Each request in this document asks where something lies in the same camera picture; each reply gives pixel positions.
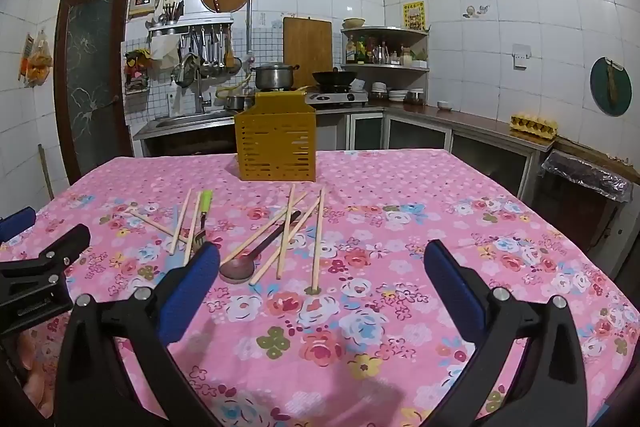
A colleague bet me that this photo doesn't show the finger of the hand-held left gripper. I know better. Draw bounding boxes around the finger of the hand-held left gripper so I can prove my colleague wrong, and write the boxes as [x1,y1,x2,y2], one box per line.
[0,223,92,295]
[0,207,37,244]

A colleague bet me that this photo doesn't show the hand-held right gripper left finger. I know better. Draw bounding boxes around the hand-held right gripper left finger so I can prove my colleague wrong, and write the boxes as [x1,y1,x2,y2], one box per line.
[52,242,223,427]

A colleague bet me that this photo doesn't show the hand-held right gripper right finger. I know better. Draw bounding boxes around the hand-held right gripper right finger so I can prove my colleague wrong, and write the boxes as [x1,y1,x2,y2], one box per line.
[424,238,588,427]

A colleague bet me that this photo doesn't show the wooden chopstick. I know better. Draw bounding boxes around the wooden chopstick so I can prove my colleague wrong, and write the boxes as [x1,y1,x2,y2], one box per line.
[125,205,190,243]
[276,184,296,280]
[221,192,309,265]
[183,192,202,266]
[311,188,326,294]
[169,188,193,256]
[250,198,322,286]

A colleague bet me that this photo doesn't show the green handled fork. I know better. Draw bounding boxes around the green handled fork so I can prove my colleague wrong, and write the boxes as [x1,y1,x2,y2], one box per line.
[192,190,214,253]

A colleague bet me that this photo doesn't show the yellow slotted utensil holder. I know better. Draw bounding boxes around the yellow slotted utensil holder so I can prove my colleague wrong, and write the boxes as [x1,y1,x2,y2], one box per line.
[234,93,319,182]

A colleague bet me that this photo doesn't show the person's left hand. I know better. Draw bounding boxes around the person's left hand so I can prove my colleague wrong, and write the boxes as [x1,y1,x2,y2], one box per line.
[17,327,58,414]

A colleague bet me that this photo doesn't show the wooden stick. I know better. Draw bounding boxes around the wooden stick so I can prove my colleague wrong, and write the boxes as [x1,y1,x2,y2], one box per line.
[38,144,55,200]

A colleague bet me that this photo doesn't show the pink floral tablecloth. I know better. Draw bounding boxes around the pink floral tablecloth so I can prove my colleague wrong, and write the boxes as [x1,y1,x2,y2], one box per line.
[0,148,640,427]

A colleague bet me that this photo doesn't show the kitchen counter cabinet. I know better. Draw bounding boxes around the kitchen counter cabinet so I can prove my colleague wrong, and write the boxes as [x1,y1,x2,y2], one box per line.
[315,103,557,210]

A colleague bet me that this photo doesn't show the foil lined bin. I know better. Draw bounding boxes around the foil lined bin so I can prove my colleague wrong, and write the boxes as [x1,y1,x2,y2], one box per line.
[539,150,634,254]

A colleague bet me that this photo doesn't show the orange hanging bag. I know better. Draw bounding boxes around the orange hanging bag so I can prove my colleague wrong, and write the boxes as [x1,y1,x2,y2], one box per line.
[19,31,54,88]

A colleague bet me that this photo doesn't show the dark wooden glass door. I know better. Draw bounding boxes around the dark wooden glass door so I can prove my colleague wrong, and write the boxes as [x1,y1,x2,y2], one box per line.
[53,0,135,186]

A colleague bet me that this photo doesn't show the steel sink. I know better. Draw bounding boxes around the steel sink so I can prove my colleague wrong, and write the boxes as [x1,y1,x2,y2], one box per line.
[134,108,242,142]

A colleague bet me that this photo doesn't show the yellow egg carton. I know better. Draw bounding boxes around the yellow egg carton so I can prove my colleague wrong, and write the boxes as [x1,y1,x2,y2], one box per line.
[509,110,559,139]

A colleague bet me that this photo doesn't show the small steel pot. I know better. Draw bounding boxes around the small steel pot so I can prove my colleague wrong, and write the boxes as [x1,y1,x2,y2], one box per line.
[223,94,254,112]

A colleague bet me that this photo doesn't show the metal faucet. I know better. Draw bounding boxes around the metal faucet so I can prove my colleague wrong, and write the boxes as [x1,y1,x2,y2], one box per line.
[191,56,210,116]

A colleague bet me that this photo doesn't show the metal colander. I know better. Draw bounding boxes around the metal colander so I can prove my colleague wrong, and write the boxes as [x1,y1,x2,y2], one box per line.
[171,53,199,88]

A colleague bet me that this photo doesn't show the white hanging cloth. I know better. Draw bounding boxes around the white hanging cloth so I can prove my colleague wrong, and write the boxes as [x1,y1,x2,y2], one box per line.
[149,35,180,70]

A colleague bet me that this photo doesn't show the gas stove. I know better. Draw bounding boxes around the gas stove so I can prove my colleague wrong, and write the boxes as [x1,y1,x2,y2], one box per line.
[304,89,370,108]

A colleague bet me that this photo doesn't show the steel cooking pot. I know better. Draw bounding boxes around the steel cooking pot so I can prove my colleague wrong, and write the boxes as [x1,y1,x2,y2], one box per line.
[249,62,300,90]

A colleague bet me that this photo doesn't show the black wok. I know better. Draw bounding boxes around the black wok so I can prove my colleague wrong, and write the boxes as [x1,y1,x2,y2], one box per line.
[312,70,359,89]

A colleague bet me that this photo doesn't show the green round board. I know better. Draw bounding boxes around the green round board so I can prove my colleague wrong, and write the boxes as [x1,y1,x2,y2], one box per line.
[589,55,634,117]

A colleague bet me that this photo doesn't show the rectangular wooden cutting board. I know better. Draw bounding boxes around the rectangular wooden cutting board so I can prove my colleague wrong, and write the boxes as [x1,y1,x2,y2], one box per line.
[282,16,334,89]

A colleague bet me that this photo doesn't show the colourful wall ornament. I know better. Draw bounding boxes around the colourful wall ornament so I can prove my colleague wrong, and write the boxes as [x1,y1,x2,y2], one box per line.
[123,49,151,96]

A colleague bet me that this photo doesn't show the white electric switch box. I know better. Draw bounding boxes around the white electric switch box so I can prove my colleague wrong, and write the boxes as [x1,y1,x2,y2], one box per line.
[127,0,157,19]

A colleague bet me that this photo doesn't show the metal wall utensil rack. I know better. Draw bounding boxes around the metal wall utensil rack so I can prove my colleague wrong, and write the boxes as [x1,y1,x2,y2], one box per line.
[146,14,235,39]

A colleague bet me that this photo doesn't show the corner wall shelf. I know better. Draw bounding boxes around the corner wall shelf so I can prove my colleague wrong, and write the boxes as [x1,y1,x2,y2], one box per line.
[340,25,431,73]

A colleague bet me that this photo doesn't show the yellow wall poster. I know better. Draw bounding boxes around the yellow wall poster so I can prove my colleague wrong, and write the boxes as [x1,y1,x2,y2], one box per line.
[402,0,426,31]

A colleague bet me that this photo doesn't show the wall stickers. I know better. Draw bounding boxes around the wall stickers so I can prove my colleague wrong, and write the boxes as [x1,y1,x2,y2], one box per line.
[462,0,496,19]

